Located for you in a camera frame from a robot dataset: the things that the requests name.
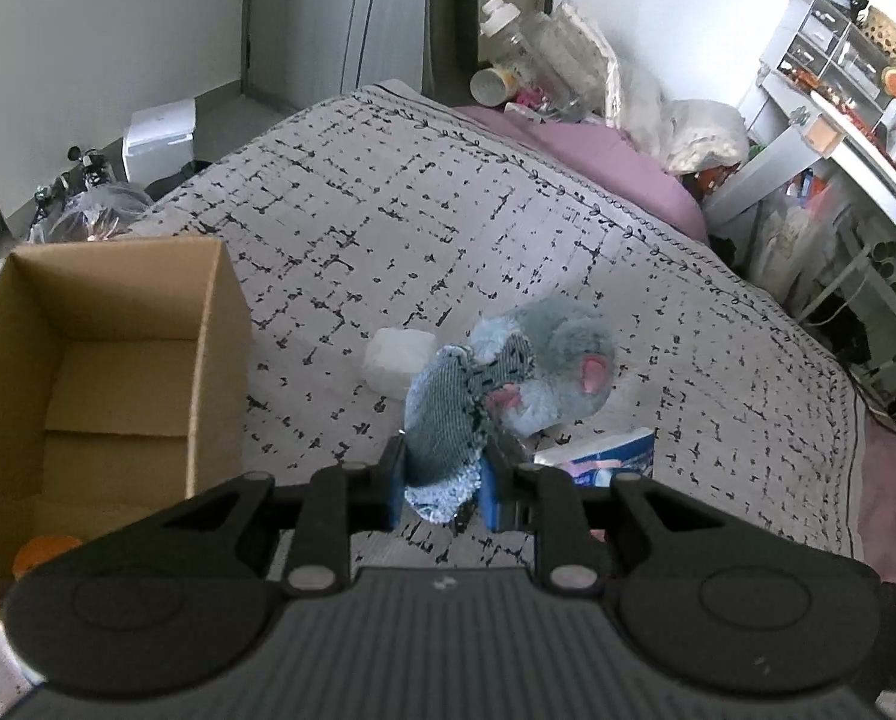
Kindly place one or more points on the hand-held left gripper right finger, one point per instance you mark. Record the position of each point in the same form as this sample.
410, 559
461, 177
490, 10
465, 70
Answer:
490, 493

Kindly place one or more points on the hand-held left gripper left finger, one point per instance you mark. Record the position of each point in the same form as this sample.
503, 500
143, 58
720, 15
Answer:
395, 481

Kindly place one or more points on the grey plush toy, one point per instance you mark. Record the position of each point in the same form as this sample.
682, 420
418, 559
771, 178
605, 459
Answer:
502, 378

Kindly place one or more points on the cardboard box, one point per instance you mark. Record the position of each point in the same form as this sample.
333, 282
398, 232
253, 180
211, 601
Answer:
91, 397

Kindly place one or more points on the blue tissue packet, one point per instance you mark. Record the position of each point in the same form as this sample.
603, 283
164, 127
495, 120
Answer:
605, 457

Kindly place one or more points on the pink bed sheet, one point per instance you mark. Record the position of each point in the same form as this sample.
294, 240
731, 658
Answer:
628, 165

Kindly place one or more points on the orange round object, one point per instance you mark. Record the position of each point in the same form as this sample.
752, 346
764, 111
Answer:
42, 555

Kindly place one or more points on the clear plastic bag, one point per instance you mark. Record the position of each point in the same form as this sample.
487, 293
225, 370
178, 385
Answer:
95, 211

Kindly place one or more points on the round tin can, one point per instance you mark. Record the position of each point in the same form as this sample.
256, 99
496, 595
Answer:
491, 84

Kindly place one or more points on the white appliance box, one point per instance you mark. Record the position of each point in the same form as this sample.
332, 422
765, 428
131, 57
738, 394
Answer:
159, 141

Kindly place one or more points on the white plastic bag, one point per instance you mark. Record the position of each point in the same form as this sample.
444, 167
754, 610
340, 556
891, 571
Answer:
699, 135

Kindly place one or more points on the clear plastic jar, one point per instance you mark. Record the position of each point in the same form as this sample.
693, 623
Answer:
526, 45

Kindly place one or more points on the white desk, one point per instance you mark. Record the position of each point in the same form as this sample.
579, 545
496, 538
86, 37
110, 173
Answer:
830, 187

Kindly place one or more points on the white drawer organizer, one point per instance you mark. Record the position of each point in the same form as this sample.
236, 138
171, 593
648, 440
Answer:
830, 45

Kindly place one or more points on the woven basket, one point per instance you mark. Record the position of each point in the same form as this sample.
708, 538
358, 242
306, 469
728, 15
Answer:
889, 36

